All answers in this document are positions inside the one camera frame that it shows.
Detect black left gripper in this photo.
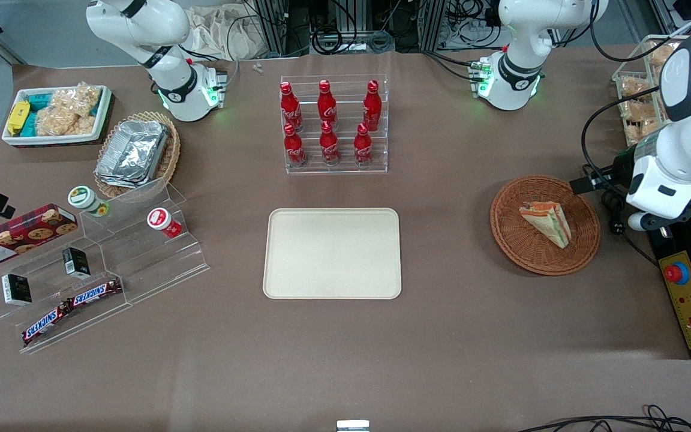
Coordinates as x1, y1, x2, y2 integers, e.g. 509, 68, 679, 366
569, 147, 638, 194

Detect triangle sandwich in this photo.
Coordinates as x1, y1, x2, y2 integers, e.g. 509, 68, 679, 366
519, 202, 572, 249

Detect round brown wicker basket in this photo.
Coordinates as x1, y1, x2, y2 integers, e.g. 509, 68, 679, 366
490, 175, 601, 277

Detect beige rectangular tray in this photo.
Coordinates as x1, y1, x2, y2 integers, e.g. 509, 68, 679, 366
263, 208, 402, 300

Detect oval light wicker basket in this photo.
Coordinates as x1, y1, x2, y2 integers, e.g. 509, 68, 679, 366
94, 111, 181, 199

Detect wrapped bread pack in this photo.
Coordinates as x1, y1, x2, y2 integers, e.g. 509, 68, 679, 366
620, 77, 663, 140
647, 41, 680, 68

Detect clear acrylic bread box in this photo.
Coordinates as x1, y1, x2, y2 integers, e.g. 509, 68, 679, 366
612, 34, 691, 148

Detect red emergency stop button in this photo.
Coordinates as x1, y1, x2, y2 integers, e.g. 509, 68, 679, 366
664, 262, 690, 286

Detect red cola bottle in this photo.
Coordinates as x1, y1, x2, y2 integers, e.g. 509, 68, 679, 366
319, 121, 342, 166
353, 123, 374, 166
280, 82, 305, 133
284, 123, 308, 168
362, 80, 383, 132
317, 80, 338, 125

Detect clear acrylic bottle rack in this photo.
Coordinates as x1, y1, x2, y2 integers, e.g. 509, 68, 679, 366
280, 74, 389, 175

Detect beige cloth bag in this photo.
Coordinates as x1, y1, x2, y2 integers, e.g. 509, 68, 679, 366
185, 5, 275, 61

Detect red lid yogurt cup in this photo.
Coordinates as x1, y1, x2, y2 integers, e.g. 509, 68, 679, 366
146, 207, 183, 239

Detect clear acrylic stepped shelf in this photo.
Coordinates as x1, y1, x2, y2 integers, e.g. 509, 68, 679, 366
0, 176, 211, 355

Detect stack of foil containers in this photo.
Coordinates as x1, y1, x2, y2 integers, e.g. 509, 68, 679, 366
95, 119, 170, 189

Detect white rectangular snack bin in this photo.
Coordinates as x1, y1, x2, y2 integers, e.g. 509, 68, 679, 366
2, 85, 113, 148

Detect green lid yogurt cup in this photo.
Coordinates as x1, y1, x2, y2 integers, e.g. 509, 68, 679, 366
68, 186, 110, 217

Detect snickers chocolate bar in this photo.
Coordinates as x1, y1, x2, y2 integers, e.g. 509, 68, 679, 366
22, 302, 74, 346
68, 277, 124, 308

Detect clear bag rice crackers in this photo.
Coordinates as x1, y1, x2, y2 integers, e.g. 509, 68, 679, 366
50, 82, 103, 119
35, 106, 97, 137

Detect small black box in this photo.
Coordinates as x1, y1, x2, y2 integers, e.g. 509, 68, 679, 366
62, 247, 91, 280
1, 274, 33, 307

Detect yellow snack packet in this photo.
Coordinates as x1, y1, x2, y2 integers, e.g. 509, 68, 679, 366
7, 100, 31, 136

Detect red tartan cookie box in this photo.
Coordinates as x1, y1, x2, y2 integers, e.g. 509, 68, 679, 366
0, 203, 79, 270

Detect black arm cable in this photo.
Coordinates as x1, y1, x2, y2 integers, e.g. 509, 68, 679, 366
581, 86, 662, 268

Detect black base cables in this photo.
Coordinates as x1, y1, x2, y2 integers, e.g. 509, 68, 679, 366
422, 50, 485, 83

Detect black floor cables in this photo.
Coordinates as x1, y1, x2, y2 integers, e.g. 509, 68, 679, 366
516, 404, 691, 432

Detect aluminium frame rack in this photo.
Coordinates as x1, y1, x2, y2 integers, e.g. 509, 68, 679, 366
254, 0, 449, 56

